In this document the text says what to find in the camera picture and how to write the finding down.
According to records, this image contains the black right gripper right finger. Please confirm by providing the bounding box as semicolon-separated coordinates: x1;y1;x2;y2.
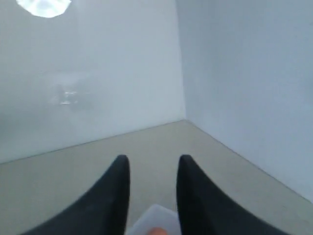
176;155;285;235

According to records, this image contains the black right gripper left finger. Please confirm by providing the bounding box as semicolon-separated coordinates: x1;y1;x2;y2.
26;155;131;235

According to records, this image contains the clear plastic box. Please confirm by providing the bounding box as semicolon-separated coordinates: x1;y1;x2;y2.
126;204;181;235

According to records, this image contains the brown egg bottom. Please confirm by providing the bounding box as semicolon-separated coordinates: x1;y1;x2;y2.
147;228;168;235

